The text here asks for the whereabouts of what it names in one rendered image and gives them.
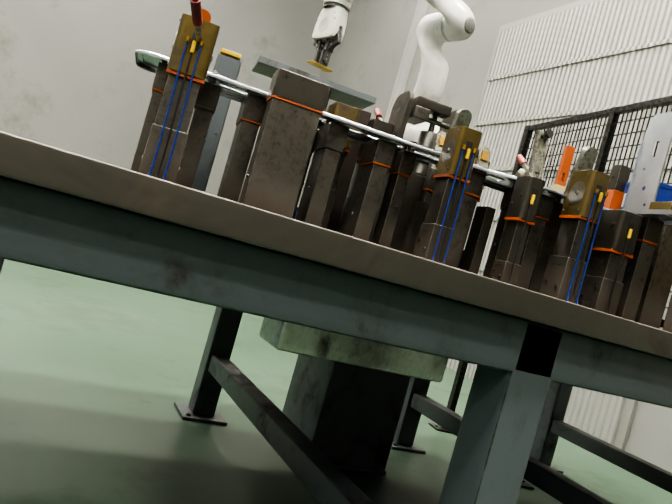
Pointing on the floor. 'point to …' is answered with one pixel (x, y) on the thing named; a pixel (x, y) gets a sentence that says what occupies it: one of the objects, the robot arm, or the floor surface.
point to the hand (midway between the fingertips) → (322, 58)
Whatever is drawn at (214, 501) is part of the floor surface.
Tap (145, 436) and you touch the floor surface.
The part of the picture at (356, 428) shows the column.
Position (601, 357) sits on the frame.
